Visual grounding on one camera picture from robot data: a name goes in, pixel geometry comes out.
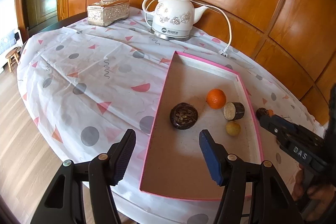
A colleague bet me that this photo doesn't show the small orange carrot piece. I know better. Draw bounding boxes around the small orange carrot piece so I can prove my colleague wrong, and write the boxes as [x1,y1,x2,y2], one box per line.
[268,109,274,117]

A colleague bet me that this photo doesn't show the small yellow round fruit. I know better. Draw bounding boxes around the small yellow round fruit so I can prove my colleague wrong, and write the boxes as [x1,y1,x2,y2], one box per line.
[226,121,241,136]

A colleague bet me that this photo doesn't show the dark sugarcane segment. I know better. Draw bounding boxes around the dark sugarcane segment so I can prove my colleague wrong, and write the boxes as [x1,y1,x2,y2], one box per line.
[223,102,245,121]

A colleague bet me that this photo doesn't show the dark brown dried fruit front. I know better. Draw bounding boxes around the dark brown dried fruit front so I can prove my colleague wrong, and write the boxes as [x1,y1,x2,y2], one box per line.
[170,102,198,130]

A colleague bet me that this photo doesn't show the dark brown dried fruit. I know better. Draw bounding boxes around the dark brown dried fruit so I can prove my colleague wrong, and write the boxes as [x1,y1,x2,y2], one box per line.
[256,107,269,121]
[170,102,198,130]

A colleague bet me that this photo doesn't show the orange mandarin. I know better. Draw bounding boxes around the orange mandarin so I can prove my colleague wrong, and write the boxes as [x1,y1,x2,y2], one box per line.
[206,89,227,109]

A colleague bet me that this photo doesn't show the person right hand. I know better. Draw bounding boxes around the person right hand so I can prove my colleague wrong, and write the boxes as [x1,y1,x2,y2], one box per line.
[291,164,335,222]

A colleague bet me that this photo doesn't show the pink-edged shallow tray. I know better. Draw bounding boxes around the pink-edged shallow tray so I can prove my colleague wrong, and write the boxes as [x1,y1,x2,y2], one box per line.
[139,52,264,201]

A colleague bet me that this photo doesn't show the white patterned tablecloth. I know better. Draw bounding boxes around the white patterned tablecloth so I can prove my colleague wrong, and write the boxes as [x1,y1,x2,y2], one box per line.
[17,8,324,223]

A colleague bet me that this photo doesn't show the metal kettle base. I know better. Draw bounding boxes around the metal kettle base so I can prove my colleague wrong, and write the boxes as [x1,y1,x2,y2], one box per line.
[150,28,191,42]

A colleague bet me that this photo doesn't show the ornate silver tissue box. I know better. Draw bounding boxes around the ornate silver tissue box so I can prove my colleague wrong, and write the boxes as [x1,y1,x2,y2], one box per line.
[87,0,130,27]

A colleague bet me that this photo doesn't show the small wooden stool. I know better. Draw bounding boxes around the small wooden stool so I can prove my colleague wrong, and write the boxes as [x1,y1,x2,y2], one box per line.
[6,47,21,73]

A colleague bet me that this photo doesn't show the white ceramic electric kettle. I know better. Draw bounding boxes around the white ceramic electric kettle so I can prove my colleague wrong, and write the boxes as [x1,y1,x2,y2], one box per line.
[142,0,208,37]

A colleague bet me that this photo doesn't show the white kettle power cord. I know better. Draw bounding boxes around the white kettle power cord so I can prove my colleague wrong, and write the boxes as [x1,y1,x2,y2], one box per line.
[190,0,233,57]

